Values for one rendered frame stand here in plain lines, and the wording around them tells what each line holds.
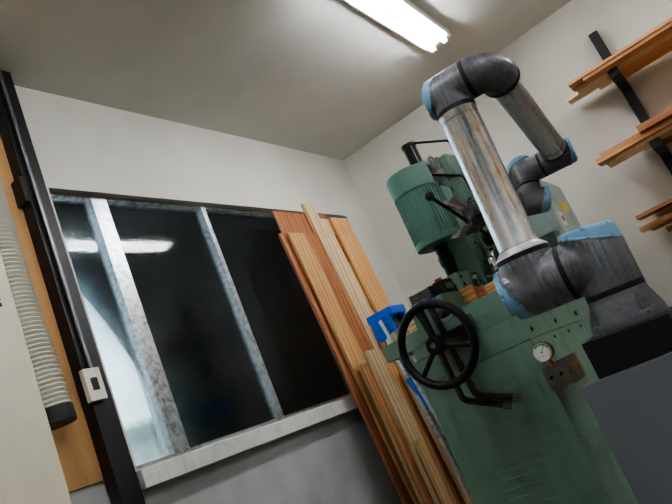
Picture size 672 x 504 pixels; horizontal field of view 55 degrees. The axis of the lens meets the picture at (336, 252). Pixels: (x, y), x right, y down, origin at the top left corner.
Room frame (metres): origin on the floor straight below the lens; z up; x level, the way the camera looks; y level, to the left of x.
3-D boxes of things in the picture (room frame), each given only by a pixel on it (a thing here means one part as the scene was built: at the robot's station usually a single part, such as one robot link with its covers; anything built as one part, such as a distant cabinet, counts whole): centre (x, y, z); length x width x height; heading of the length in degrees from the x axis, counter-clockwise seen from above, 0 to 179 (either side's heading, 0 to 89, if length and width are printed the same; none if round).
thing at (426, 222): (2.39, -0.37, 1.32); 0.18 x 0.18 x 0.31
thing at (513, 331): (2.49, -0.44, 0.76); 0.57 x 0.45 x 0.09; 146
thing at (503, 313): (2.34, -0.33, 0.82); 0.40 x 0.21 x 0.04; 56
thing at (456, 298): (2.24, -0.25, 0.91); 0.15 x 0.14 x 0.09; 56
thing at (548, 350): (2.07, -0.47, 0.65); 0.06 x 0.04 x 0.08; 56
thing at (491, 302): (2.31, -0.29, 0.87); 0.61 x 0.30 x 0.06; 56
